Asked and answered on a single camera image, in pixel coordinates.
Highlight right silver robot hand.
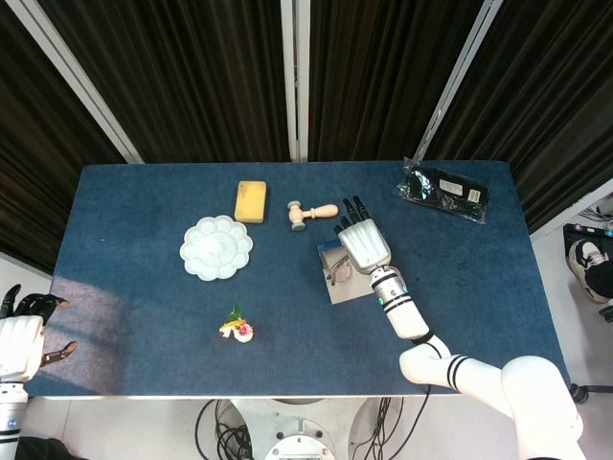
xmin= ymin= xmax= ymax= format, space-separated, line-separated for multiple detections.
xmin=333 ymin=195 xmax=394 ymax=277

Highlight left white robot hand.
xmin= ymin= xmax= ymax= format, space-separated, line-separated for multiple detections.
xmin=0 ymin=283 xmax=79 ymax=382

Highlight eyeglasses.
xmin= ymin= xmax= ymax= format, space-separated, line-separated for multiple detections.
xmin=324 ymin=253 xmax=356 ymax=284

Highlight blue glasses case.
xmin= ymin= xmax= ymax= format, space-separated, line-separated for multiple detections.
xmin=315 ymin=237 xmax=384 ymax=307

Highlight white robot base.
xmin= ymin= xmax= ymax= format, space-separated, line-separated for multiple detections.
xmin=224 ymin=397 xmax=384 ymax=460

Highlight yellow sponge block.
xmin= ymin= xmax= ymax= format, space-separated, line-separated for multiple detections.
xmin=234 ymin=179 xmax=268 ymax=224

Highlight small wooden mallet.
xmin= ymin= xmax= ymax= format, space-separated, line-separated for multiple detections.
xmin=285 ymin=200 xmax=340 ymax=234

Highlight black item in plastic bag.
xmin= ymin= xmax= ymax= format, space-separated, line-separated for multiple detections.
xmin=392 ymin=156 xmax=490 ymax=224

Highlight white flower-shaped palette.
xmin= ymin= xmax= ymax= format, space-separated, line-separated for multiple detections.
xmin=179 ymin=215 xmax=254 ymax=280

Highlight small colourful flower ornament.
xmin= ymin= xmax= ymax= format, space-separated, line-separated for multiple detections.
xmin=217 ymin=302 xmax=256 ymax=344

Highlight blue felt table cloth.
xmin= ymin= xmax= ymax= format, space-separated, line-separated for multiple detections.
xmin=29 ymin=160 xmax=572 ymax=400

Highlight black curtain panel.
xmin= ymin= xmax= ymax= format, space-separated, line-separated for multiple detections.
xmin=0 ymin=0 xmax=126 ymax=275
xmin=425 ymin=0 xmax=613 ymax=232
xmin=307 ymin=0 xmax=486 ymax=162
xmin=37 ymin=0 xmax=292 ymax=164

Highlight white and black sneaker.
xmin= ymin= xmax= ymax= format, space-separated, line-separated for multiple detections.
xmin=568 ymin=239 xmax=612 ymax=304

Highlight black electronic device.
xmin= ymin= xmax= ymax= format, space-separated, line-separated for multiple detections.
xmin=562 ymin=221 xmax=613 ymax=263

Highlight black cable bundle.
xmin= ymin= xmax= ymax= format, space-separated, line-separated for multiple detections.
xmin=368 ymin=396 xmax=408 ymax=460
xmin=194 ymin=398 xmax=255 ymax=460

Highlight white frame post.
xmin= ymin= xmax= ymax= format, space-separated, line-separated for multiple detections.
xmin=5 ymin=0 xmax=144 ymax=165
xmin=412 ymin=0 xmax=505 ymax=163
xmin=279 ymin=0 xmax=312 ymax=162
xmin=528 ymin=175 xmax=613 ymax=240

